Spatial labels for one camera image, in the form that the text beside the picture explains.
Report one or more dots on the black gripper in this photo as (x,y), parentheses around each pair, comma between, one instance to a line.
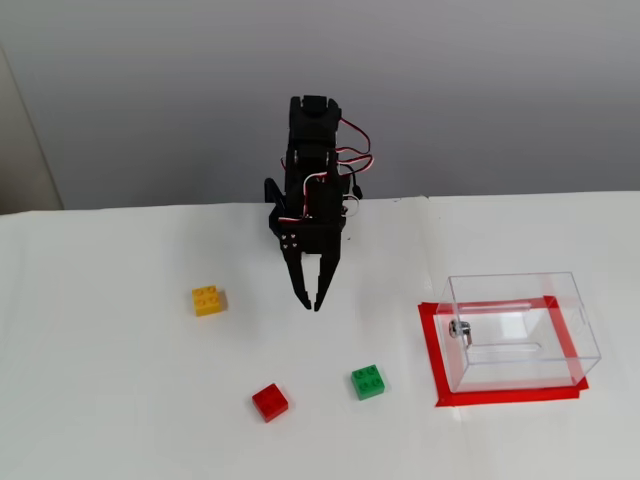
(320,239)

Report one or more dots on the yellow lego brick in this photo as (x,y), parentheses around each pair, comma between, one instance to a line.
(208,301)

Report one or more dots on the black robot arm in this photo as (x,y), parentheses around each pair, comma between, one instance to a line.
(312,125)

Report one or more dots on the green lego brick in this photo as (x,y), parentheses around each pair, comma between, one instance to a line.
(368,383)

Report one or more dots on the red lego brick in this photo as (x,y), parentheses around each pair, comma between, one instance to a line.
(270,403)

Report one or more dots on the silver box lock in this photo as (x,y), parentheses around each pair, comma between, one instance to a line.
(460,331)

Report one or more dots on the transparent plastic box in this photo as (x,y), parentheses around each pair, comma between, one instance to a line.
(500,372)

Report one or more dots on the red tape frame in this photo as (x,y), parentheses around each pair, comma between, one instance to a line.
(431,350)

